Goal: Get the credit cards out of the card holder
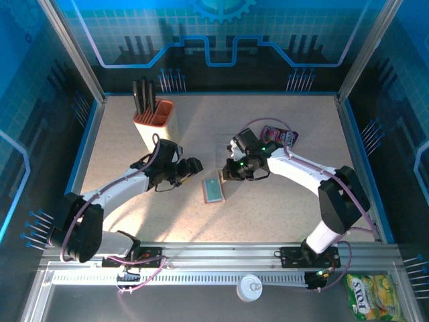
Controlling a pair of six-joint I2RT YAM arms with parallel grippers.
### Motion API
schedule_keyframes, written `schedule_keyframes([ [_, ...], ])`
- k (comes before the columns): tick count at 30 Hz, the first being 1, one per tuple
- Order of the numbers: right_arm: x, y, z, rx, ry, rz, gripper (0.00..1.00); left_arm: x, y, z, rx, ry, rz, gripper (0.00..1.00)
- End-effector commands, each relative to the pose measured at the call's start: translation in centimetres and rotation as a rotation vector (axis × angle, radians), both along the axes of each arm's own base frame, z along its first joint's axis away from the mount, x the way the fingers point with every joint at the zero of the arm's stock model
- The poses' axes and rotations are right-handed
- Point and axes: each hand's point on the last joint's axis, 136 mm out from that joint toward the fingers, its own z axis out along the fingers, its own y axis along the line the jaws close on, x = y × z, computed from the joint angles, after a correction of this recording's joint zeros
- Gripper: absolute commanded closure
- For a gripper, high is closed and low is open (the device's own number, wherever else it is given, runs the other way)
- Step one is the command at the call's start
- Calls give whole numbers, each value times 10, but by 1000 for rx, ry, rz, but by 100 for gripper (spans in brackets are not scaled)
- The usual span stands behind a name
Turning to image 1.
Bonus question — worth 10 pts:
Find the teal credit card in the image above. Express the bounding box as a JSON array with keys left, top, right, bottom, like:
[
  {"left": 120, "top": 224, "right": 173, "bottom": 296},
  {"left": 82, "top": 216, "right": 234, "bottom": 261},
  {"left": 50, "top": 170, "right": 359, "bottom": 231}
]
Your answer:
[{"left": 204, "top": 178, "right": 224, "bottom": 202}]

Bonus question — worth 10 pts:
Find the brown leather card holder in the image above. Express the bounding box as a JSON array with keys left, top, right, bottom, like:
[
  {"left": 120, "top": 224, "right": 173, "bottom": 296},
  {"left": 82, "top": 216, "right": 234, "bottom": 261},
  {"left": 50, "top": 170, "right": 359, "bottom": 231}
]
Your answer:
[{"left": 201, "top": 169, "right": 232, "bottom": 205}]

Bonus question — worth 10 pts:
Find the purple candy bag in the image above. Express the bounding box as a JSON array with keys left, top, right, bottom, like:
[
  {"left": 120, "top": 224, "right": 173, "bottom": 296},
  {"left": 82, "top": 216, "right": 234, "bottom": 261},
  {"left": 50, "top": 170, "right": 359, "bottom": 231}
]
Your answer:
[{"left": 259, "top": 125, "right": 300, "bottom": 149}]

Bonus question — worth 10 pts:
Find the beige orange knife block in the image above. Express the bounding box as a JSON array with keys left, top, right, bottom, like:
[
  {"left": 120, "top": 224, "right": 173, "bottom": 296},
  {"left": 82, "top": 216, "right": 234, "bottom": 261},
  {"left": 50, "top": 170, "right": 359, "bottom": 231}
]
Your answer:
[{"left": 133, "top": 99, "right": 182, "bottom": 155}]

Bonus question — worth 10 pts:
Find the white round lid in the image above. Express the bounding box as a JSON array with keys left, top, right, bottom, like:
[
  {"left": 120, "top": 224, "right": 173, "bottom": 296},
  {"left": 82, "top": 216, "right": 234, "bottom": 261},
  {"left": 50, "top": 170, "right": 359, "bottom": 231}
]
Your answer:
[{"left": 236, "top": 274, "right": 264, "bottom": 303}]

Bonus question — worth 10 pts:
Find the yellow candy bag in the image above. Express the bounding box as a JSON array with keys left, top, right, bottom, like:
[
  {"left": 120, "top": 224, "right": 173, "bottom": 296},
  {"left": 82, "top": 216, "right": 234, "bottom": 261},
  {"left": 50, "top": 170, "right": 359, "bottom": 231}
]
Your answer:
[{"left": 346, "top": 274, "right": 408, "bottom": 322}]

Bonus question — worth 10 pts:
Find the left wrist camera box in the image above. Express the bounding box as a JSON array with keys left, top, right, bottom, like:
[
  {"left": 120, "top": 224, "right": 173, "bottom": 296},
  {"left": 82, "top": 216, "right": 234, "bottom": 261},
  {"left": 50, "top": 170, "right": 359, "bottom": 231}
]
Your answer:
[{"left": 154, "top": 140, "right": 185, "bottom": 163}]

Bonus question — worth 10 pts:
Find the aluminium frame rail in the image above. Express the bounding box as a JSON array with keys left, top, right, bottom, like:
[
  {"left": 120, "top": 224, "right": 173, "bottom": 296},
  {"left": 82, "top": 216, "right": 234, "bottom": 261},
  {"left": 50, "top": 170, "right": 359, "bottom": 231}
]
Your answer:
[{"left": 39, "top": 241, "right": 404, "bottom": 270}]

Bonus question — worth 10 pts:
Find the black handled knife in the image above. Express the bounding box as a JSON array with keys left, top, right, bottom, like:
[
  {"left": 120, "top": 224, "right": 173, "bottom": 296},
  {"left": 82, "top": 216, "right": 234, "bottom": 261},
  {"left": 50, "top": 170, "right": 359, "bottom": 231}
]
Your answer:
[
  {"left": 131, "top": 80, "right": 143, "bottom": 115},
  {"left": 140, "top": 76, "right": 150, "bottom": 114},
  {"left": 148, "top": 81, "right": 158, "bottom": 115}
]

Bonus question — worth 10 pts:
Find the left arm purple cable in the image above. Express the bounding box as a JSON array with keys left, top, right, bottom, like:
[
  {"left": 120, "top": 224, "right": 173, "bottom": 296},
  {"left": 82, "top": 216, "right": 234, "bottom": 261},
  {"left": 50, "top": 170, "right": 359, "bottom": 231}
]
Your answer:
[{"left": 58, "top": 133, "right": 168, "bottom": 296}]

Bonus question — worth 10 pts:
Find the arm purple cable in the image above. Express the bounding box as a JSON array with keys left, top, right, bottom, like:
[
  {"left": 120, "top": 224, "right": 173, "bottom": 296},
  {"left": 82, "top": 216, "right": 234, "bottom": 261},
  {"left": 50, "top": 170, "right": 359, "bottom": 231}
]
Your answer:
[
  {"left": 241, "top": 116, "right": 379, "bottom": 293},
  {"left": 58, "top": 133, "right": 168, "bottom": 296}
]

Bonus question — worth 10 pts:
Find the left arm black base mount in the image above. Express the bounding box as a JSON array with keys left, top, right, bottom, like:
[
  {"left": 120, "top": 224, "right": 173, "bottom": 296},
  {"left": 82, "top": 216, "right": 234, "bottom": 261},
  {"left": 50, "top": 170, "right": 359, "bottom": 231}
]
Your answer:
[{"left": 101, "top": 246, "right": 164, "bottom": 268}]

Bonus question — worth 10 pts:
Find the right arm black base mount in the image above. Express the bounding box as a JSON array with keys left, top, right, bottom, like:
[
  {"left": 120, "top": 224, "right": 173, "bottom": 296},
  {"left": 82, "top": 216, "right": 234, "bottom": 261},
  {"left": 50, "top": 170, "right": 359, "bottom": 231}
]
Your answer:
[{"left": 273, "top": 246, "right": 341, "bottom": 269}]

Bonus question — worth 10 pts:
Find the white slotted cable duct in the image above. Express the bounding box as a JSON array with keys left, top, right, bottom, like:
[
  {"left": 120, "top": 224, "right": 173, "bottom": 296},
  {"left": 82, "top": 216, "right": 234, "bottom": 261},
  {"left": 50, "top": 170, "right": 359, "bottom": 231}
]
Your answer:
[{"left": 52, "top": 271, "right": 309, "bottom": 287}]

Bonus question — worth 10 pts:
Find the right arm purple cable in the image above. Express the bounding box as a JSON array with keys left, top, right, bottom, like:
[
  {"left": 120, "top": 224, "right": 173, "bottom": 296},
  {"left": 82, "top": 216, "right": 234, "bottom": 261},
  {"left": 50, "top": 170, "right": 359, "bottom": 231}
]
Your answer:
[{"left": 241, "top": 116, "right": 379, "bottom": 293}]

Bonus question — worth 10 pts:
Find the aluminium frame post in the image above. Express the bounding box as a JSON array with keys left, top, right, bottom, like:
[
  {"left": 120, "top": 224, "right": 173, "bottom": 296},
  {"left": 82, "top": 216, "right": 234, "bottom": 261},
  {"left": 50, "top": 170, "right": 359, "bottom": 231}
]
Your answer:
[
  {"left": 336, "top": 0, "right": 405, "bottom": 105},
  {"left": 37, "top": 0, "right": 109, "bottom": 105}
]

